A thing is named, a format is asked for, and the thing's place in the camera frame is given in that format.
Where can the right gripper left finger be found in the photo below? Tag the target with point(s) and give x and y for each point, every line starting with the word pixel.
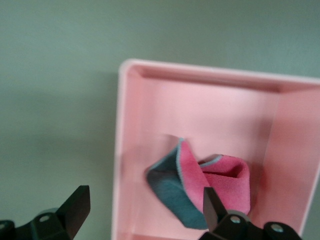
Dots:
pixel 72 212

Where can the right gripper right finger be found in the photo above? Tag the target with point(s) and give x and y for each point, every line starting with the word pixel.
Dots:
pixel 215 215

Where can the grey and pink cloth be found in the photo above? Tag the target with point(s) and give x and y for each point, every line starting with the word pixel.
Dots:
pixel 190 175

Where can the pink plastic bin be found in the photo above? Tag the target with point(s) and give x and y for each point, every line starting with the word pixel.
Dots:
pixel 200 107

